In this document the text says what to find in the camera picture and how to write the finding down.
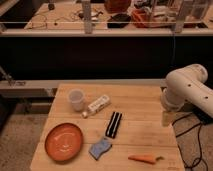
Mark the white ceramic cup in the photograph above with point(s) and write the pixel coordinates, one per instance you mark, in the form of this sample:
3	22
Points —
76	98

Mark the black tray on bench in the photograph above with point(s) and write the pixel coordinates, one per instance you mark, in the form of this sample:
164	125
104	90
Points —
118	21

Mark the orange pepper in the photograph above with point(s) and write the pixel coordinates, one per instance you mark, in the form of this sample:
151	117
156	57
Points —
145	158

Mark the grey metal post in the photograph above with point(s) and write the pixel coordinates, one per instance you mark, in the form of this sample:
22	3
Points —
184	10
86	7

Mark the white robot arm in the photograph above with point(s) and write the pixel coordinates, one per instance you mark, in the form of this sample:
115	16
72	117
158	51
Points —
186	84

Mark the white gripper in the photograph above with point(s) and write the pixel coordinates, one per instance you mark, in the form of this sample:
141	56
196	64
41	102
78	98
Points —
170	101

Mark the white tube bottle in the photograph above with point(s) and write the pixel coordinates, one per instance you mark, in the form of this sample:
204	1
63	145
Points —
96	106

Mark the black striped block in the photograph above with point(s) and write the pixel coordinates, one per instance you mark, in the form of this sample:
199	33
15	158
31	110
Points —
113	125

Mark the red box on bench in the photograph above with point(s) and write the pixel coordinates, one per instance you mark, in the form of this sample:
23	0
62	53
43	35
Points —
140	18

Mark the grey metal post right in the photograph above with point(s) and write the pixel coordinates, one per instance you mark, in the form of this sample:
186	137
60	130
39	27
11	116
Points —
184	10

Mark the orange plate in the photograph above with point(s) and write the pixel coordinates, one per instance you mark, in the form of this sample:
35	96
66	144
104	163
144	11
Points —
63	142

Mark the blue sponge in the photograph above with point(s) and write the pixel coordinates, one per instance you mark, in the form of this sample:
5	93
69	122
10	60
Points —
99	148

